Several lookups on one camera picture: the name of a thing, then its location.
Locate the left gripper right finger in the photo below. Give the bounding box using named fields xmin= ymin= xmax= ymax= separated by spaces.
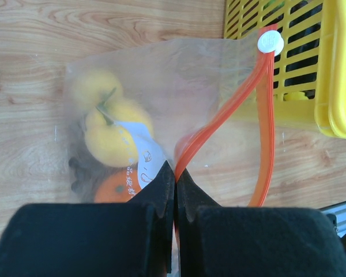
xmin=175 ymin=171 xmax=346 ymax=276

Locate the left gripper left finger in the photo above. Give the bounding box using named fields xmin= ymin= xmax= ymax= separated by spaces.
xmin=0 ymin=163 xmax=175 ymax=276

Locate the orange tangerine toy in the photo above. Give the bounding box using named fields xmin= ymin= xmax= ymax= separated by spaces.
xmin=94 ymin=170 xmax=141 ymax=203

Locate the dark small grape bunch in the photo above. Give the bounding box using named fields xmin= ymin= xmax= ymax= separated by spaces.
xmin=67 ymin=121 xmax=104 ymax=203

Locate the clear zip top bag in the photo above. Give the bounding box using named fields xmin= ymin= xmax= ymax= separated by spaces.
xmin=62 ymin=23 xmax=285 ymax=277

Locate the yellow plastic basket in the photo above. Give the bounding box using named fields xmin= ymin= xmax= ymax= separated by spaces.
xmin=224 ymin=1 xmax=346 ymax=139

